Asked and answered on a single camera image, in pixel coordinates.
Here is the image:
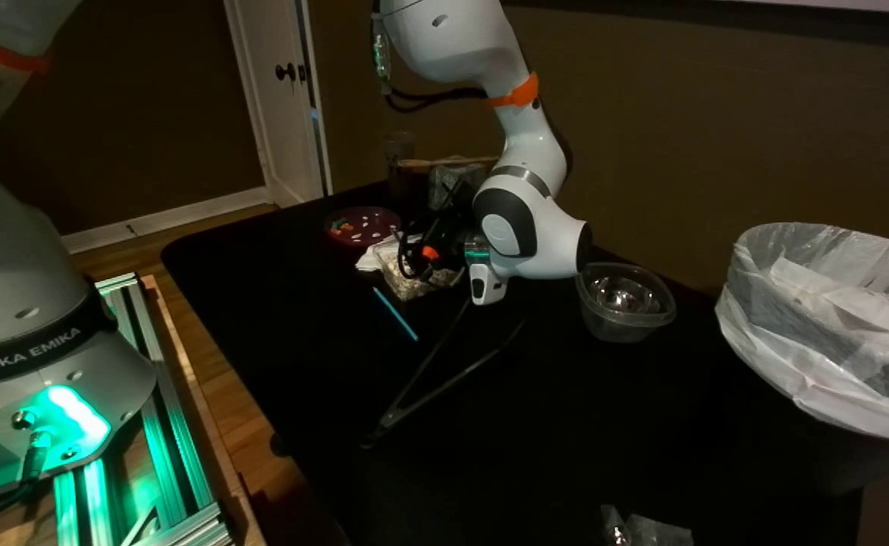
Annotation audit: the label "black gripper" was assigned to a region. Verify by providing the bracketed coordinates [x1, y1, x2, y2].
[410, 226, 480, 292]

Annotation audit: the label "clear square plastic bowl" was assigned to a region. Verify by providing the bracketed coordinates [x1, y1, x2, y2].
[384, 263, 467, 302]

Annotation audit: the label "white paper napkin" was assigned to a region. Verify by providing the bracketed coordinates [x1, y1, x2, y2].
[351, 234, 406, 279]

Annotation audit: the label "blue pencil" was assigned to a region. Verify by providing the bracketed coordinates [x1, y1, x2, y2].
[368, 285, 421, 345]

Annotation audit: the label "maroon round plate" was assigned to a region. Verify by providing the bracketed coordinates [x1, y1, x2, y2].
[321, 203, 406, 253]

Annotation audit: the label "long metal tongs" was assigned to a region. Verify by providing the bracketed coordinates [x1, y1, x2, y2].
[360, 296, 530, 452]

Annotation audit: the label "white lined trash bin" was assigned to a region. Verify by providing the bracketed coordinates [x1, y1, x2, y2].
[714, 220, 889, 497]

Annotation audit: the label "white door black handle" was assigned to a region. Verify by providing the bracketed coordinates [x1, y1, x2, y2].
[223, 0, 334, 205]

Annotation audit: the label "aluminium profile frame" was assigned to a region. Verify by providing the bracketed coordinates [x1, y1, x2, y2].
[0, 270, 265, 546]

